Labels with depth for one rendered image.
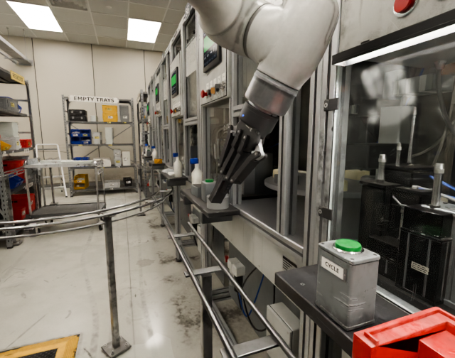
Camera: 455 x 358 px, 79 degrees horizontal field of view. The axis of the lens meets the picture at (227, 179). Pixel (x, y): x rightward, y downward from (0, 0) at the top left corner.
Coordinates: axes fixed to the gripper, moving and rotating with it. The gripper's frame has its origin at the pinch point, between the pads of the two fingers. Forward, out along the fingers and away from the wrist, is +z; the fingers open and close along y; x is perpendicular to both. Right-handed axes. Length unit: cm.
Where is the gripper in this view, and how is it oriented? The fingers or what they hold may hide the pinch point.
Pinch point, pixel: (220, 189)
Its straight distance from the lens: 63.0
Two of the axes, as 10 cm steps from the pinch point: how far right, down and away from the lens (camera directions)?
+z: -4.2, 8.1, 4.0
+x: -7.9, -1.1, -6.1
